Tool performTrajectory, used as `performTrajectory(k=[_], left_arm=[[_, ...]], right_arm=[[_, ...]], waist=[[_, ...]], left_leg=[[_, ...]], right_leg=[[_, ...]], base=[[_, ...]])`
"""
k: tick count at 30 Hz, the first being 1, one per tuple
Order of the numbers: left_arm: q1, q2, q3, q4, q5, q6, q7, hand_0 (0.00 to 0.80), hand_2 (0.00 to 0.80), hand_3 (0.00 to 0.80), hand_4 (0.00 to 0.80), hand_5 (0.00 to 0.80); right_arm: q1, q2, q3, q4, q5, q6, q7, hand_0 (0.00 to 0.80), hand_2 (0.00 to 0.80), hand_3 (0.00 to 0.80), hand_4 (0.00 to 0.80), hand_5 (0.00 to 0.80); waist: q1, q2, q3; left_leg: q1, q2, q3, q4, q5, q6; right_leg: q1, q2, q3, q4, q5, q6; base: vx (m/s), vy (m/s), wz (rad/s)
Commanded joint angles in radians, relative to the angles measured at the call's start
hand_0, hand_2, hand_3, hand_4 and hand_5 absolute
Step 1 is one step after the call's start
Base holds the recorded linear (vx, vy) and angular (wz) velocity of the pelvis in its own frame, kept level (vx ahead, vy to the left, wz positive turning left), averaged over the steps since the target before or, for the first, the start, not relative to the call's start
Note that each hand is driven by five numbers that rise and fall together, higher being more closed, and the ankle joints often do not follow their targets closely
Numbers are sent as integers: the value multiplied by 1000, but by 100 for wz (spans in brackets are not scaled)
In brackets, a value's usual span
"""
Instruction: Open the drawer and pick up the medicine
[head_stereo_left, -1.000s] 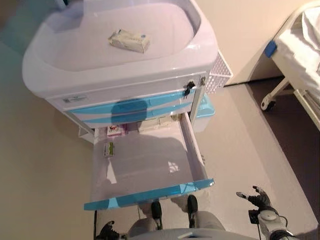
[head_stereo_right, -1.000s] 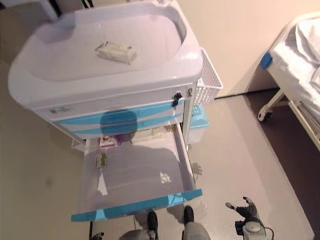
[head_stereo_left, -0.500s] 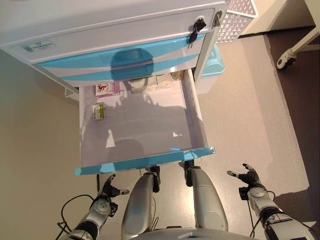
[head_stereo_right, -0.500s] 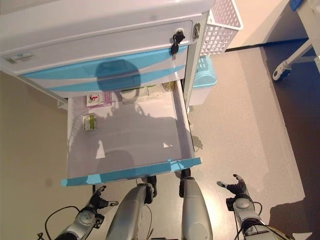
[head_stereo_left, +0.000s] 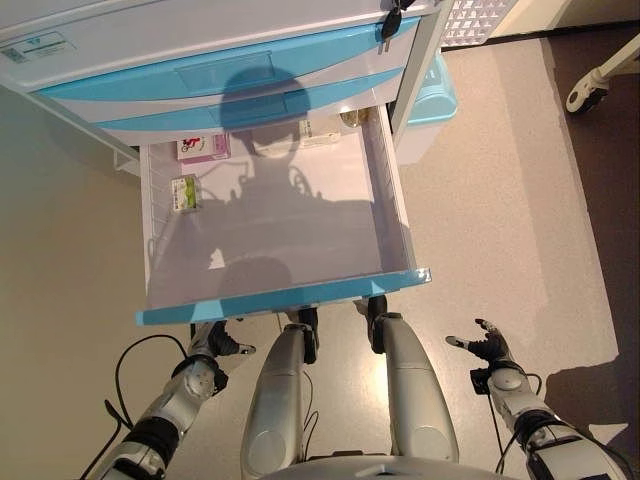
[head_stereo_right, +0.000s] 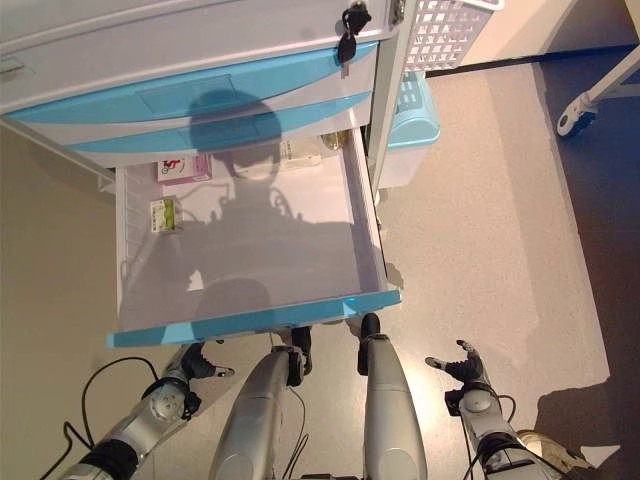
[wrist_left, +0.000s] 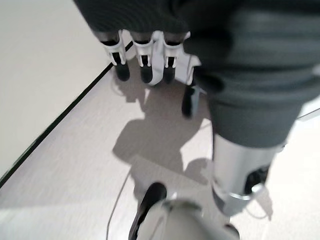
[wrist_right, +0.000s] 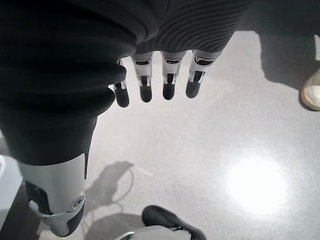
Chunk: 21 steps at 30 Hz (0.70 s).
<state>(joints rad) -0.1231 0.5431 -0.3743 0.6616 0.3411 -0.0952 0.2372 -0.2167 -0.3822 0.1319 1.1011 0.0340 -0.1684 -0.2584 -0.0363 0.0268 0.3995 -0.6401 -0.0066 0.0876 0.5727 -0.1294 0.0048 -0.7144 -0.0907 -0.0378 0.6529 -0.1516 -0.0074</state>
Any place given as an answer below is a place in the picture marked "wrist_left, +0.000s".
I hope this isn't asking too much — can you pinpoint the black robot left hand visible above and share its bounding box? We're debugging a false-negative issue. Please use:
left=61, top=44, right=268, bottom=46
left=72, top=0, right=320, bottom=216

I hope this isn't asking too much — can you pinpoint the black robot left foot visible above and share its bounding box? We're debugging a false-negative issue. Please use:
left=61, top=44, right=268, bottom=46
left=128, top=181, right=168, bottom=240

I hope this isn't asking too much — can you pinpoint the silver robot left leg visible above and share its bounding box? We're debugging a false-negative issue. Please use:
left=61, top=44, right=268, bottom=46
left=139, top=198, right=241, bottom=240

